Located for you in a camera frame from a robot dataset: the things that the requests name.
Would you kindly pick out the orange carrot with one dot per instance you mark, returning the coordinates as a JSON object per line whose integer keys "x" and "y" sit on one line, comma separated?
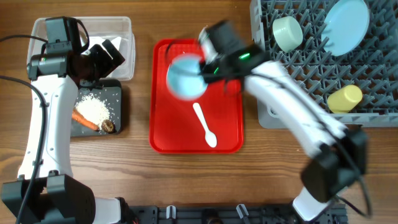
{"x": 76, "y": 116}

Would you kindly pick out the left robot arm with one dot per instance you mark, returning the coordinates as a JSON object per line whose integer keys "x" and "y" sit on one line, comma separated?
{"x": 45, "y": 190}

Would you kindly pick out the light blue plate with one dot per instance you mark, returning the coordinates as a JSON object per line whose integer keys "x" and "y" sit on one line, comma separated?
{"x": 347, "y": 23}

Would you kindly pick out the yellow plastic cup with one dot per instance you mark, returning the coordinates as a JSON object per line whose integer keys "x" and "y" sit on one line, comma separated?
{"x": 345, "y": 99}

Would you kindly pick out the red plastic tray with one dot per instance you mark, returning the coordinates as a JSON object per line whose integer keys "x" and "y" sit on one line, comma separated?
{"x": 174, "y": 127}

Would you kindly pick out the grey dishwasher rack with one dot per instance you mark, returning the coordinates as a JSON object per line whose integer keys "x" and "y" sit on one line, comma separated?
{"x": 372, "y": 65}

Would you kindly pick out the white napkin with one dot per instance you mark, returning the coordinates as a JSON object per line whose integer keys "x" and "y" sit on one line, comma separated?
{"x": 99, "y": 40}

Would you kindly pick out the white rice pile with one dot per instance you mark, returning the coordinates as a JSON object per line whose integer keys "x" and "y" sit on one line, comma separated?
{"x": 95, "y": 110}

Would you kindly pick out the black square bin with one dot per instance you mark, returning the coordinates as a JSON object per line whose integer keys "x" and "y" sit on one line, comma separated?
{"x": 106, "y": 89}

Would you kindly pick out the brown food scrap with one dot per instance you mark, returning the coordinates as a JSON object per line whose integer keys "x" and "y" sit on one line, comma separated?
{"x": 108, "y": 126}

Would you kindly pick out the green bowl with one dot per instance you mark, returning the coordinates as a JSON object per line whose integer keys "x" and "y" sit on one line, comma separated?
{"x": 287, "y": 33}

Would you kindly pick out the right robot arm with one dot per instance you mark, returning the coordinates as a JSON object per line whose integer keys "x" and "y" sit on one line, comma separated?
{"x": 338, "y": 154}

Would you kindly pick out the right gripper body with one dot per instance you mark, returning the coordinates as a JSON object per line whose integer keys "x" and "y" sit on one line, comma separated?
{"x": 213, "y": 71}

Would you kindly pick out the clear plastic bin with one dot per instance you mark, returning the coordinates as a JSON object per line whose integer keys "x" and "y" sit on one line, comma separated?
{"x": 107, "y": 27}

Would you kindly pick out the white plastic spoon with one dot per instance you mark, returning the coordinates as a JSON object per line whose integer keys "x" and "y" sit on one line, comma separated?
{"x": 210, "y": 137}

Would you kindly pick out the blue bowl with rice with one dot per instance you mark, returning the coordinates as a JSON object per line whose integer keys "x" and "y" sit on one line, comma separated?
{"x": 183, "y": 77}

